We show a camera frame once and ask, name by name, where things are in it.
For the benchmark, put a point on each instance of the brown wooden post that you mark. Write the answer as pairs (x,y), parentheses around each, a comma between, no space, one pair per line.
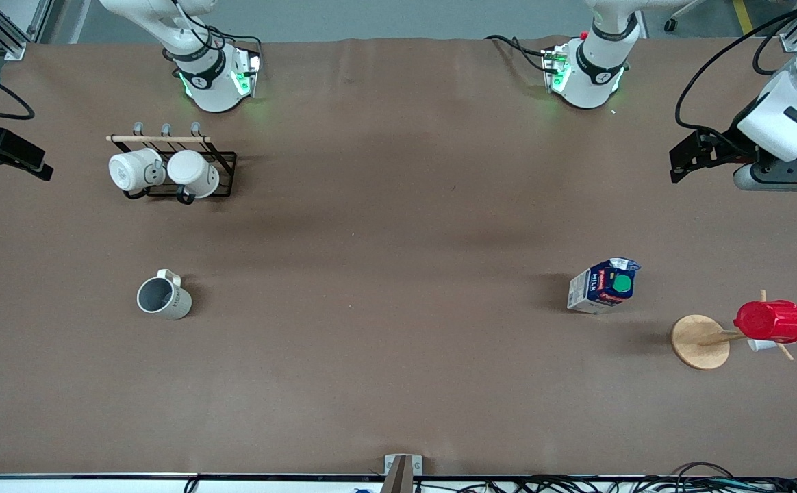
(398,479)

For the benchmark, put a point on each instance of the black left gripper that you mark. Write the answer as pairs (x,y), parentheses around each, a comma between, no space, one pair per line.
(728,146)

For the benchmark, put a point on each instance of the plain white mug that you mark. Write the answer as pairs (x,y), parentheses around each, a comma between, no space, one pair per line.
(194,172)

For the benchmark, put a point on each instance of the metal table edge bracket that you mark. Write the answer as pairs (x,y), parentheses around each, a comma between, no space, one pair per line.
(403,463)

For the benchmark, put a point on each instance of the blue white milk carton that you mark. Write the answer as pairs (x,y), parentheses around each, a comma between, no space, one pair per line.
(604,287)

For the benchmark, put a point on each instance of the grey ceramic mug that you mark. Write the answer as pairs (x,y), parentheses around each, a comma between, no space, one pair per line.
(166,296)

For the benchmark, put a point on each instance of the office chair caster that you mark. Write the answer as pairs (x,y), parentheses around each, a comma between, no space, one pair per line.
(672,24)

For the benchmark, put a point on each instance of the red plastic cup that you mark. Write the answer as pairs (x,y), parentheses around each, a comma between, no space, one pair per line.
(772,322)

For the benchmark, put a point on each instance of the small white cup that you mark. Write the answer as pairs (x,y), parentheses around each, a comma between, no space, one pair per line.
(760,345)

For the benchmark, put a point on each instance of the brown table cover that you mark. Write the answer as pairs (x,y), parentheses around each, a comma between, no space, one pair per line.
(398,397)

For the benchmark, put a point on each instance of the wooden mug tree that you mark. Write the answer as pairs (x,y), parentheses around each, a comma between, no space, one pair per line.
(698,342)

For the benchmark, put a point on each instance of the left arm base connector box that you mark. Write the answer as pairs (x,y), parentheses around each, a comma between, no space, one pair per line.
(554,68)

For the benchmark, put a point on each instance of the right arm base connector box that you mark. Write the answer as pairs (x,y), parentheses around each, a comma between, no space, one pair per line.
(246,72)

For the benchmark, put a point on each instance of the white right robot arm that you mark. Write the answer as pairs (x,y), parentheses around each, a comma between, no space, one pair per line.
(210,82)

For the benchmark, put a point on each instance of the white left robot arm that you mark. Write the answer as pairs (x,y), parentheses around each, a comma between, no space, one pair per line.
(593,75)

